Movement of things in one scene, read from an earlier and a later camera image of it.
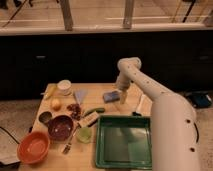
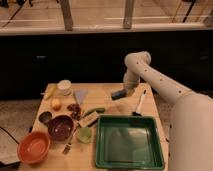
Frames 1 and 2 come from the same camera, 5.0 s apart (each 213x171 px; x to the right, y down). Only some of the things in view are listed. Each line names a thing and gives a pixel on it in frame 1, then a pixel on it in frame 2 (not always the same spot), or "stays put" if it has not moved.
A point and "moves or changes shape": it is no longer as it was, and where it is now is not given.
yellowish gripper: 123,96 → 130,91
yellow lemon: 56,104 stays put
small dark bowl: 44,117 stays put
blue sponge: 112,96 moves or changes shape
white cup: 64,87 stays put
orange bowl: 33,147 stays put
